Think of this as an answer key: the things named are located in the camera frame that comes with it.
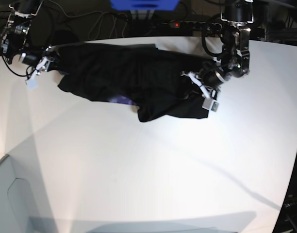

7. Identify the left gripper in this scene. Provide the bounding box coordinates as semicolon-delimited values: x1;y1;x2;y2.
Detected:
181;68;230;99

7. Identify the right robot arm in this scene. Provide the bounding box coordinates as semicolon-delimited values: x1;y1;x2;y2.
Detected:
0;0;55;68

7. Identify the grey cabinet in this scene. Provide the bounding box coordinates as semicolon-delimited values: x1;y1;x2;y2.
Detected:
0;155;42;233

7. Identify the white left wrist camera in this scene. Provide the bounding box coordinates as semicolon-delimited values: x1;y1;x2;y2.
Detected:
202;98;219;112

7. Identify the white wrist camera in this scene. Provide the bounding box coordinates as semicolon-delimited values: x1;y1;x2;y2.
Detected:
25;73;38;90
202;98;219;112

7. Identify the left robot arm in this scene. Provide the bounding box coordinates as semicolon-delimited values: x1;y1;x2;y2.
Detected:
181;0;254;100

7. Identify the blue box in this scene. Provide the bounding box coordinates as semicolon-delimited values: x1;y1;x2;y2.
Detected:
110;0;179;11

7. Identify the black power strip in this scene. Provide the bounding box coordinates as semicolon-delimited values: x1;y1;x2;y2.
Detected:
160;20;264;39

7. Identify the black T-shirt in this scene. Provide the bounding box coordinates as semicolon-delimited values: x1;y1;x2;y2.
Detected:
58;43;209;122

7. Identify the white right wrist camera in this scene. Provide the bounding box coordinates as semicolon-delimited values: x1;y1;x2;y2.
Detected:
25;73;38;90

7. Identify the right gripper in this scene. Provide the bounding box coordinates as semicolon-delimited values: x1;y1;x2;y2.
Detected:
19;50;54;73

